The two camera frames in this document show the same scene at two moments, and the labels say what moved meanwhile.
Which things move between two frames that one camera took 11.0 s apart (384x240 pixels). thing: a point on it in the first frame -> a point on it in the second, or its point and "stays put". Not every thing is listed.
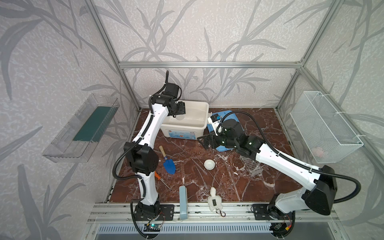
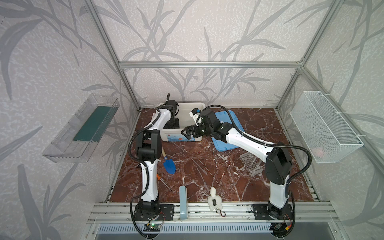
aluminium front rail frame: x=123 y=213 stays put
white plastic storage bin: x=190 y=125 stays put
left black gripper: x=181 y=108 -> x=172 y=120
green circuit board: x=152 y=227 stays put
